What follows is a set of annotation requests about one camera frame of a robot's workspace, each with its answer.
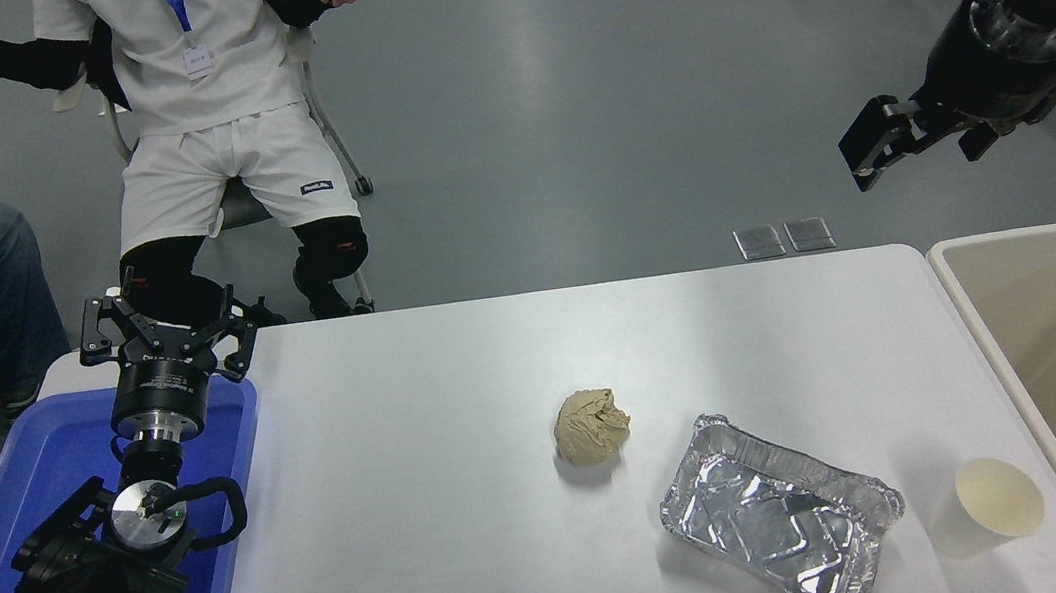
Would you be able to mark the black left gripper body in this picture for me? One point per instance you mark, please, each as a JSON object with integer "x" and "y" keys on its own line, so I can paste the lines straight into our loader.
{"x": 161, "y": 382}

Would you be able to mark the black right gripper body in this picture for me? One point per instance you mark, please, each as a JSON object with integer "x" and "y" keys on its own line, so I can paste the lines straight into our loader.
{"x": 974, "y": 75}

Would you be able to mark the white paper cup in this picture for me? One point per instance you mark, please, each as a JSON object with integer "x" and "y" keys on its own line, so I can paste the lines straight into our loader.
{"x": 1001, "y": 500}

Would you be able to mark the metal floor plate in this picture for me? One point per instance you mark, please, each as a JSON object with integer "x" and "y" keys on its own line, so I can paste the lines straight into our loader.
{"x": 810, "y": 235}
{"x": 759, "y": 243}

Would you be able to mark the grey metal-framed chair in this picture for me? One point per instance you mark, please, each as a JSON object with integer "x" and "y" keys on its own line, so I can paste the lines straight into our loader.
{"x": 242, "y": 209}

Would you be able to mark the crumpled tan paper ball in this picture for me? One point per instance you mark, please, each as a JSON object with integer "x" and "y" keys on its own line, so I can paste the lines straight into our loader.
{"x": 590, "y": 428}

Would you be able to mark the silver foil tray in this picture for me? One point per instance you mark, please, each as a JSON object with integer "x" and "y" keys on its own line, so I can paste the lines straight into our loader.
{"x": 777, "y": 518}

